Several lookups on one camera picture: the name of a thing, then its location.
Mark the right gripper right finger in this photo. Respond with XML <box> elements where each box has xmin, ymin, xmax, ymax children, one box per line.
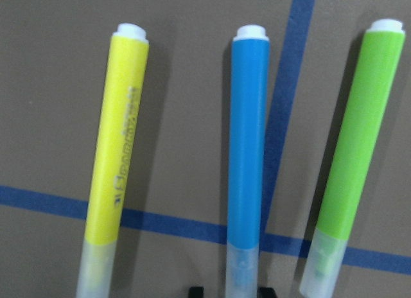
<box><xmin>258</xmin><ymin>287</ymin><xmax>274</xmax><ymax>298</ymax></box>

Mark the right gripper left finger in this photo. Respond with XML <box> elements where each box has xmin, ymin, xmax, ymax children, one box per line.
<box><xmin>188</xmin><ymin>286</ymin><xmax>204</xmax><ymax>298</ymax></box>

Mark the blue highlighter pen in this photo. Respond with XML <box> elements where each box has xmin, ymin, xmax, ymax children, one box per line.
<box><xmin>225</xmin><ymin>24</ymin><xmax>270</xmax><ymax>297</ymax></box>

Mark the green highlighter pen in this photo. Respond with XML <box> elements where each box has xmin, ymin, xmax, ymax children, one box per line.
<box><xmin>299</xmin><ymin>19</ymin><xmax>406</xmax><ymax>297</ymax></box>

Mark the yellow highlighter pen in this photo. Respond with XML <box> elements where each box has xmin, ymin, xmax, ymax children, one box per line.
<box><xmin>76</xmin><ymin>23</ymin><xmax>149</xmax><ymax>297</ymax></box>

